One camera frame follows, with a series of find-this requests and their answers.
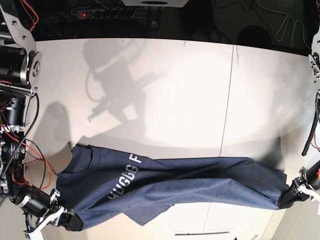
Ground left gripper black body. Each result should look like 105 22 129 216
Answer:
292 161 320 202

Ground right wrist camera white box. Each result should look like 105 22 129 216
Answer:
23 231 44 240

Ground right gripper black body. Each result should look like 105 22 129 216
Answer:
14 188 75 233

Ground white power strip red switch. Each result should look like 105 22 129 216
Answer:
71 8 161 21

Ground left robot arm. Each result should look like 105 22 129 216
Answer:
277 32 320 209

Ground blue grey t-shirt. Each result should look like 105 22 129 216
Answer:
52 136 289 229

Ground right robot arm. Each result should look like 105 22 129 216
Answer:
0 0 84 240

